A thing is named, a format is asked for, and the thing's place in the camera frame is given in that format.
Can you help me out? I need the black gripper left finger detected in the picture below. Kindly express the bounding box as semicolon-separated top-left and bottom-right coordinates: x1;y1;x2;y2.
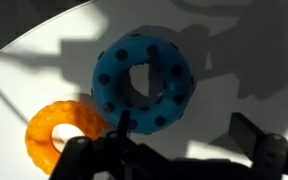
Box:
50;109;152;180

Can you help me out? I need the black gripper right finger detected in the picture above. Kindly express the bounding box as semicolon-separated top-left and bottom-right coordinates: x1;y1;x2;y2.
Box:
228;112;288;180

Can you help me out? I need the blue ring with dark dots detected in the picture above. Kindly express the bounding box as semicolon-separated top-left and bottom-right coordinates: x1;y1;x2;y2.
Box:
91;33;196;136

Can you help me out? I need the orange yellow bumpy ring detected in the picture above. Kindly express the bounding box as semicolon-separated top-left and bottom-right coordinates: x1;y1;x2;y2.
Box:
25;100;110;176

